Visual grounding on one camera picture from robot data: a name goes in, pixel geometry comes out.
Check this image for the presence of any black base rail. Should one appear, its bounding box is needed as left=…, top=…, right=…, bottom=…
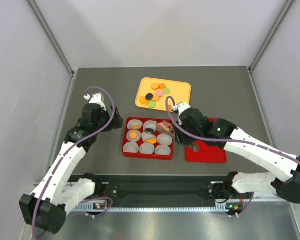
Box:
left=67, top=173, right=256, bottom=208

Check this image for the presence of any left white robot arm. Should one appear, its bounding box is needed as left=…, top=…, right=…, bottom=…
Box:
left=19, top=92, right=123, bottom=234

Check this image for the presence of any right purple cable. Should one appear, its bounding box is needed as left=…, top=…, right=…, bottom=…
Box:
left=165, top=96, right=300, bottom=218

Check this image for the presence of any black sandwich cookie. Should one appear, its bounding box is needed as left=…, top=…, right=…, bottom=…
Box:
left=145, top=93, right=154, bottom=101
left=144, top=128, right=155, bottom=134

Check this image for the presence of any green round cookie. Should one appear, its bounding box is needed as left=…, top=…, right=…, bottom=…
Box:
left=148, top=100, right=157, bottom=109
left=162, top=87, right=171, bottom=95

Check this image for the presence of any orange star cookie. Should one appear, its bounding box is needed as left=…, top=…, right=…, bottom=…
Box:
left=139, top=96, right=149, bottom=105

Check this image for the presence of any red compartment box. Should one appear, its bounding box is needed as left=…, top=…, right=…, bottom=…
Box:
left=121, top=117, right=175, bottom=161

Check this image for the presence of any orange plastic tray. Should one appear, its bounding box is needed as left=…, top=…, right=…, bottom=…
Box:
left=135, top=77, right=192, bottom=111

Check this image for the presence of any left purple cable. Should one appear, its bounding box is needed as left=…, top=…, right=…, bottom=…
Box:
left=31, top=86, right=116, bottom=240

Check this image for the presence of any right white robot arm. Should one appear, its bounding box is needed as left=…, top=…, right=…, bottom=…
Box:
left=165, top=96, right=300, bottom=204

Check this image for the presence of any purple cable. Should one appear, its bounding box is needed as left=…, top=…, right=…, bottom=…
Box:
left=31, top=86, right=116, bottom=240
left=165, top=96, right=300, bottom=218

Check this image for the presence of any orange flower cookie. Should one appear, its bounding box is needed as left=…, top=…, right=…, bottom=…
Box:
left=131, top=124, right=140, bottom=130

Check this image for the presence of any white paper cup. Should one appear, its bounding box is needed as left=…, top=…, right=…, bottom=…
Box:
left=139, top=143, right=155, bottom=155
left=127, top=119, right=143, bottom=131
left=126, top=130, right=142, bottom=143
left=143, top=120, right=158, bottom=134
left=123, top=142, right=140, bottom=154
left=156, top=133, right=173, bottom=147
left=154, top=145, right=171, bottom=156
left=141, top=132, right=157, bottom=143

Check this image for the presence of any red box lid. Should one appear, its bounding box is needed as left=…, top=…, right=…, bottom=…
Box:
left=184, top=117, right=227, bottom=164

